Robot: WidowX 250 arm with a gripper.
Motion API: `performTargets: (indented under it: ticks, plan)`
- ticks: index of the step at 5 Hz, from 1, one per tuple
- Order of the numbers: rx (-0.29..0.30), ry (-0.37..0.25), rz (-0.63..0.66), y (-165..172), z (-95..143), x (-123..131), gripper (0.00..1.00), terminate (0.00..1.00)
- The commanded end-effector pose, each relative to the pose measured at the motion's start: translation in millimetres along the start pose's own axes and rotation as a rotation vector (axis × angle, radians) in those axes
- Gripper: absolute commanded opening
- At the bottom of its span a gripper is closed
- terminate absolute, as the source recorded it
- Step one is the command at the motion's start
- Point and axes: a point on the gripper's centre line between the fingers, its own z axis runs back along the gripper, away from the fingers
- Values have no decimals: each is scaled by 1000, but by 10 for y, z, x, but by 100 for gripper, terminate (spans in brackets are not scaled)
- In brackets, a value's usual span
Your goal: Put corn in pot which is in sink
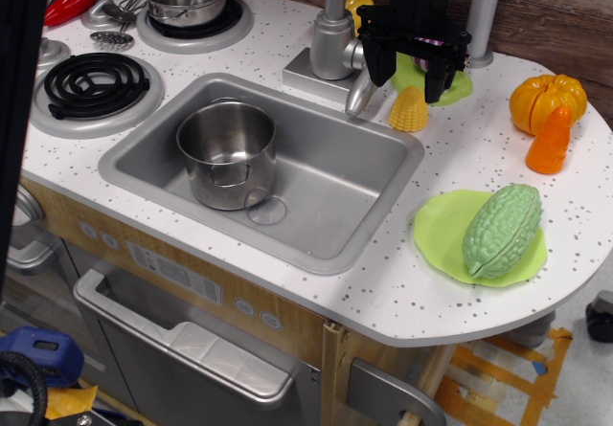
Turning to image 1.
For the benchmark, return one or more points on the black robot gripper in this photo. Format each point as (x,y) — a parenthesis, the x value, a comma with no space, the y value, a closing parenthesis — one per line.
(391,28)

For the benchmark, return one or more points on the yellow toy corn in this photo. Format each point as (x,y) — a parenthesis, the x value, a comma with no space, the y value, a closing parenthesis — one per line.
(410,111)

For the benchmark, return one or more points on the grey toy sink basin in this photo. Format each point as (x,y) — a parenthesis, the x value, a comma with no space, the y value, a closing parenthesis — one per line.
(297,180)

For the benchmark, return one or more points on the tall steel pot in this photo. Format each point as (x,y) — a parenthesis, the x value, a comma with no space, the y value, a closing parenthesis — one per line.
(229,153)

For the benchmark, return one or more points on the light green back plate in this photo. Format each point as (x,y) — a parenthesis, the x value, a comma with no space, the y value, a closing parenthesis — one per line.
(409,74)

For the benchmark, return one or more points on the light green plate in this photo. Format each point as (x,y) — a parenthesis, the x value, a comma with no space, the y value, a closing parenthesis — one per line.
(439,229)
(409,74)

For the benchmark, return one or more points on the purple striped toy vegetable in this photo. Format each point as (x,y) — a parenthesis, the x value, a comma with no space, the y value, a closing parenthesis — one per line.
(423,64)

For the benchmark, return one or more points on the silver toy faucet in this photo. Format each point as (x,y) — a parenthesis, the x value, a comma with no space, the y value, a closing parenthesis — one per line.
(334,65)

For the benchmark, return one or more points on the yellow toy bell pepper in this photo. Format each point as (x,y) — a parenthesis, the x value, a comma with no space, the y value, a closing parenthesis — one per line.
(352,6)

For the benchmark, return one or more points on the grey support pole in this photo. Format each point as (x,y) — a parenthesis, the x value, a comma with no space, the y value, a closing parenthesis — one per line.
(479,25)

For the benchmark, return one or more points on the orange toy pumpkin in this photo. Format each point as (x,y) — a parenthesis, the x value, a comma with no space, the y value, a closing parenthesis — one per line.
(535,99)

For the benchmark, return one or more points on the light green front plate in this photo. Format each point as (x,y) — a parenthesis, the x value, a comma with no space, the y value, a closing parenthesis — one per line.
(439,229)

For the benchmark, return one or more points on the orange toy carrot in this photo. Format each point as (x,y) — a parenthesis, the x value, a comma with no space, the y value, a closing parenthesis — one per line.
(547,153)

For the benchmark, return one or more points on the black back stove burner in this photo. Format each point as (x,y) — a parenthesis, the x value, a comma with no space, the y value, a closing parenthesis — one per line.
(230,27)

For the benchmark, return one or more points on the black stove burner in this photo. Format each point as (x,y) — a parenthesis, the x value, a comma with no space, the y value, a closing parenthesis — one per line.
(95,95)
(230,27)

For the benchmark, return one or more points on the green toy bitter melon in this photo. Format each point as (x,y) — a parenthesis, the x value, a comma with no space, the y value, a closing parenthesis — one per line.
(501,232)

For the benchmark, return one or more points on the metal slotted spoon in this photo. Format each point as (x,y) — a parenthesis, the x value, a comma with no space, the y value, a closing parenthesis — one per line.
(112,38)

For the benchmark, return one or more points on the black caster wheel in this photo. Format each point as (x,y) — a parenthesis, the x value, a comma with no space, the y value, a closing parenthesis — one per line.
(598,316)

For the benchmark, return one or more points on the black front stove burner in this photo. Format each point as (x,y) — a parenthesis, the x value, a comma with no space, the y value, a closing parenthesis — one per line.
(95,95)

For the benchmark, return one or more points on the red toy chili pepper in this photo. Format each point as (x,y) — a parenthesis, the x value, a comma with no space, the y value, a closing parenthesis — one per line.
(61,11)

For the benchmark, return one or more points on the grey stove knob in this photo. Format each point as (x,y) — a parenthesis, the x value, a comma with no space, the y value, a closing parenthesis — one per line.
(51,52)

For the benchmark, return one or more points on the grey toy oven door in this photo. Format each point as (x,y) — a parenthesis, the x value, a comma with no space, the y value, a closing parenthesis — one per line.
(184,366)

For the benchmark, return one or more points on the blue clamp tool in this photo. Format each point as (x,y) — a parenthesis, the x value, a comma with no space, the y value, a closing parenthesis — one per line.
(55,353)

